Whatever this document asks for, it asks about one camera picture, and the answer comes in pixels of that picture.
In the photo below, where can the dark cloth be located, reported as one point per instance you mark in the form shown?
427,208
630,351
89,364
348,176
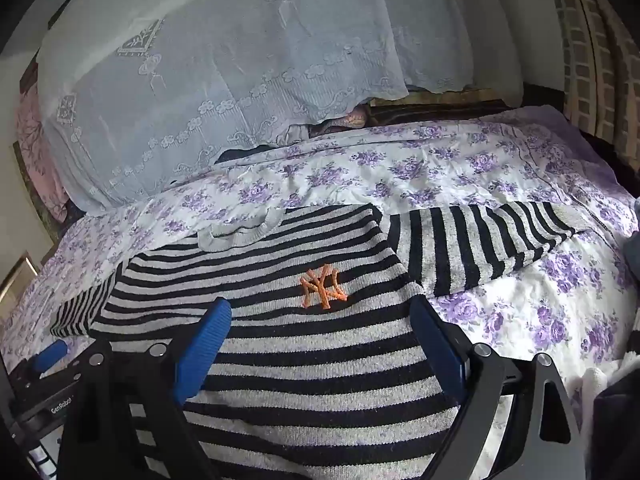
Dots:
617,410

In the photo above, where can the checkered beige curtain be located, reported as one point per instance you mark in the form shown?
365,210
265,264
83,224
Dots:
600,60

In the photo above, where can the pink patterned blanket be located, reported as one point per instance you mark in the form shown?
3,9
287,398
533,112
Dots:
35,150

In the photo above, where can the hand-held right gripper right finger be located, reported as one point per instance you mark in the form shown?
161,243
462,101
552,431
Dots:
440,345

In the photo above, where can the pink patterned cloth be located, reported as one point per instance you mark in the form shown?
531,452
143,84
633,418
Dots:
352,120

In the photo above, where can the purple floral bed sheet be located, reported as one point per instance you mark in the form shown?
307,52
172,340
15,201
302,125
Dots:
525,285

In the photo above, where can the light wooden frame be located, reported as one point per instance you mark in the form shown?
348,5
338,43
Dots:
17,272

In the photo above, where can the dark brown headboard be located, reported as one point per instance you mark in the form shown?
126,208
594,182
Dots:
440,107

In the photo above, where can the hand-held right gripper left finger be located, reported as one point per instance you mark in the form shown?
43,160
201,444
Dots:
205,345

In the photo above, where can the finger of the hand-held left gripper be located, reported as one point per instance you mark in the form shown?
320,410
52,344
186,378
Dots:
50,355

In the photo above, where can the white lace cover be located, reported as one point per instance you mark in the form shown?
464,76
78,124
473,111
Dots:
200,60

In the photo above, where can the black grey striped sweater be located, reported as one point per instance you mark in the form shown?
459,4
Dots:
300,350

